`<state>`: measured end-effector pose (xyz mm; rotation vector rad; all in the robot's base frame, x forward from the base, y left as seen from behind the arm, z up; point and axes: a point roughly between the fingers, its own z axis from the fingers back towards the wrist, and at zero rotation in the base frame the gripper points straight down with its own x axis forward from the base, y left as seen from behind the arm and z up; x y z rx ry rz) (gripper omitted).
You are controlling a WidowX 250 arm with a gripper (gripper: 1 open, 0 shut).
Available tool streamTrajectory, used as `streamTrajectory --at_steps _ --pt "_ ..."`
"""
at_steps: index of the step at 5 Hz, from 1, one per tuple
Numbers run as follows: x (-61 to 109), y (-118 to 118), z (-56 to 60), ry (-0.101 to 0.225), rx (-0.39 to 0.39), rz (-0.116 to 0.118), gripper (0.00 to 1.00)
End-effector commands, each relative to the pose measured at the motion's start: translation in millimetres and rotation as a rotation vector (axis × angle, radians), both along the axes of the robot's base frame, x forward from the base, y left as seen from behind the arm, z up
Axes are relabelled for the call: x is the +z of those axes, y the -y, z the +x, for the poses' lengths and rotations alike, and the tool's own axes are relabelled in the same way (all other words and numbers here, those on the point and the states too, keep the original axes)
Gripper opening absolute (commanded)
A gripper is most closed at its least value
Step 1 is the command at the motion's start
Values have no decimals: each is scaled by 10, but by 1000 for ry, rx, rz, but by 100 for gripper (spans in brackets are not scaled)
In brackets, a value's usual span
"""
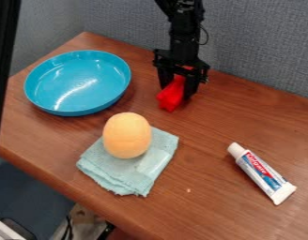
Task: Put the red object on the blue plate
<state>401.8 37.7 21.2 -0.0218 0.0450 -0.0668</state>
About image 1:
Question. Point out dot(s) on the orange egg-shaped ball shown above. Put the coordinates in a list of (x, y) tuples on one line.
[(127, 135)]

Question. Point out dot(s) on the light blue folded cloth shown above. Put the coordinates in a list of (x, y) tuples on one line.
[(128, 176)]

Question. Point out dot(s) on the dark post at left edge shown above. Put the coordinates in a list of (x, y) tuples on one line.
[(9, 13)]

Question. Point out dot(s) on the white toothpaste tube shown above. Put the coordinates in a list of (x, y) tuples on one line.
[(270, 181)]

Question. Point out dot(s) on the red rectangular block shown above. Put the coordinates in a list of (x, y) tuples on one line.
[(170, 97)]

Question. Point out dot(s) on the blue plate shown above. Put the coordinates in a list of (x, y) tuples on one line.
[(77, 83)]

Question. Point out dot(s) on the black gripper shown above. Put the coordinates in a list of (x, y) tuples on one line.
[(180, 60)]

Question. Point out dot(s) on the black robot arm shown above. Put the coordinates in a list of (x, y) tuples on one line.
[(186, 15)]

